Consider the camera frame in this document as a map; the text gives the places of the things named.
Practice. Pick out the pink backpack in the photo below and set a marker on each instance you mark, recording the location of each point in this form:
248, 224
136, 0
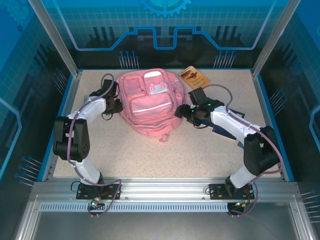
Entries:
150, 110

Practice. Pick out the brown paper card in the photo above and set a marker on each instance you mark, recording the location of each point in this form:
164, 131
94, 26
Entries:
193, 76

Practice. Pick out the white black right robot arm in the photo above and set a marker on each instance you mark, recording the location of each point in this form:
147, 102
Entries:
225, 117

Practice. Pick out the blue table edge strip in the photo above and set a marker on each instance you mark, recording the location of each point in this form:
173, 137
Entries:
64, 100
265, 100

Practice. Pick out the small LED adapter board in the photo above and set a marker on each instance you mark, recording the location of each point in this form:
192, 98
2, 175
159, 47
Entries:
242, 204
96, 203

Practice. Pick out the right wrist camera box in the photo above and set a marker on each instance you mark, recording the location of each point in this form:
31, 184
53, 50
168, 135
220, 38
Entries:
197, 96

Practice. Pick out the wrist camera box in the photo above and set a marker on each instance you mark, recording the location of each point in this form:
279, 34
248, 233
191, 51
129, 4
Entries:
197, 96
108, 86

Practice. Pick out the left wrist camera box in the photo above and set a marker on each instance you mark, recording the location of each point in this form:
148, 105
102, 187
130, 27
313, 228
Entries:
108, 86

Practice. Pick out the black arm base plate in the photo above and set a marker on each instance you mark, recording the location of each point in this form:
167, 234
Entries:
85, 192
217, 191

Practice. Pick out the aluminium mounting rail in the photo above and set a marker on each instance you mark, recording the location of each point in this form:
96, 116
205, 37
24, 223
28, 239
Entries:
162, 190

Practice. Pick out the aluminium frame post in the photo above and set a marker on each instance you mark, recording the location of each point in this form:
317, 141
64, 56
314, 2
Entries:
272, 42
59, 42

